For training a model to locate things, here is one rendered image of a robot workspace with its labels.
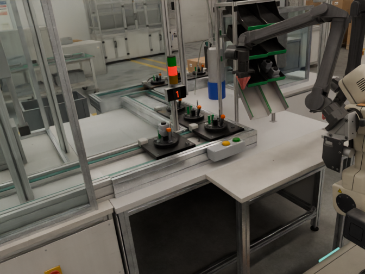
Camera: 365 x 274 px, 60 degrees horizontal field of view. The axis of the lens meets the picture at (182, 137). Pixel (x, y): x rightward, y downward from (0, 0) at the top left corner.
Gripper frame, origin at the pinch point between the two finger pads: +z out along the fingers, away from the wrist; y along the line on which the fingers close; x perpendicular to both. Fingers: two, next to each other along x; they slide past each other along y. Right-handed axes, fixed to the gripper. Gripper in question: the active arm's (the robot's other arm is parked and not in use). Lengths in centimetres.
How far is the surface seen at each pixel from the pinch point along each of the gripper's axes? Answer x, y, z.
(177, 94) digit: -28.0, 24.4, 5.5
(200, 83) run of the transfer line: -136, -60, 38
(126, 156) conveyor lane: -27, 60, 33
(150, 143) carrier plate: -23, 47, 28
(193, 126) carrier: -25.1, 17.0, 26.5
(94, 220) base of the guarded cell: 6, 89, 42
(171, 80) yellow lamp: -29.3, 26.8, -3.0
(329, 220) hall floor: 8, -84, 123
